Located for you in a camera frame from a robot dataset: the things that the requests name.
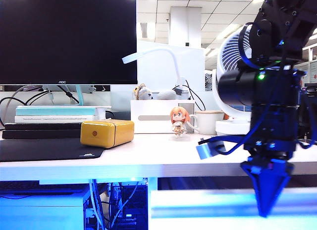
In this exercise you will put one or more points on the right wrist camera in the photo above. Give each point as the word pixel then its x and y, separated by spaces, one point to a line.
pixel 206 150

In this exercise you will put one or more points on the black AOC monitor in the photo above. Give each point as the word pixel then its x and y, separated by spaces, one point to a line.
pixel 67 41

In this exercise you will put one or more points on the white tissue box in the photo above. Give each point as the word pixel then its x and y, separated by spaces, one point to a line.
pixel 153 108

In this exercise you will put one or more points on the beige grey plush toy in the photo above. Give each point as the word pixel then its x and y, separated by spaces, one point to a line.
pixel 143 93

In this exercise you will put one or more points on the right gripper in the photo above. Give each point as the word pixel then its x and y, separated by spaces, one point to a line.
pixel 270 148

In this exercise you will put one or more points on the black flat box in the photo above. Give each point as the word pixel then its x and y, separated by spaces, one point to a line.
pixel 37 134
pixel 37 127

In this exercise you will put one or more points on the white book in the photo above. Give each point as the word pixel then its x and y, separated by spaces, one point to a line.
pixel 62 119

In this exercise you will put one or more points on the small white background fan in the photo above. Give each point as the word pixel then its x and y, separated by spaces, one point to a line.
pixel 208 81

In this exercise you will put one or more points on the teal book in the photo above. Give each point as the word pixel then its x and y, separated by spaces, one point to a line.
pixel 49 111

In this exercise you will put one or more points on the black computer tower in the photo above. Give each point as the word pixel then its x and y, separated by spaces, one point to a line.
pixel 138 210

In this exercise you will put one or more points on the wooden mug lid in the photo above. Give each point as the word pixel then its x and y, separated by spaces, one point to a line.
pixel 209 112

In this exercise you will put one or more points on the black mouse pad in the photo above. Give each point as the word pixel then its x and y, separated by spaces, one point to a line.
pixel 44 149

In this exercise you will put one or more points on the white gooseneck desk lamp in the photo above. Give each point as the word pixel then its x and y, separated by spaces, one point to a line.
pixel 135 57

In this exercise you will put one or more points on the yellow tin box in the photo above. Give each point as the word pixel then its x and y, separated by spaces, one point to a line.
pixel 99 134

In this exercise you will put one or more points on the white desk drawer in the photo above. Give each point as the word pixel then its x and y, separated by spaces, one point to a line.
pixel 203 205

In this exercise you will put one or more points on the white square pillar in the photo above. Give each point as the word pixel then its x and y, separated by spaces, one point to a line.
pixel 185 26

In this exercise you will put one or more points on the white partition panel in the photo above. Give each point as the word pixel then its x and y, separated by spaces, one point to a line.
pixel 153 76

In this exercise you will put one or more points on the white mug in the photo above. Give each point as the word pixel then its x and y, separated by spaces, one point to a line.
pixel 208 124

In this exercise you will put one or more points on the orange-haired anime figure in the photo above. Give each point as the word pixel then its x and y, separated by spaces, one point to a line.
pixel 178 118

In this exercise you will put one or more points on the white desk fan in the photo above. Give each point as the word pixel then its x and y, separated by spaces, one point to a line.
pixel 230 54

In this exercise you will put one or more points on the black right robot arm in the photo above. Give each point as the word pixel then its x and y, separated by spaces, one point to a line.
pixel 272 91

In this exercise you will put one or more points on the white pedestal cabinet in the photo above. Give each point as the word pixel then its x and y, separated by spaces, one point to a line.
pixel 42 212

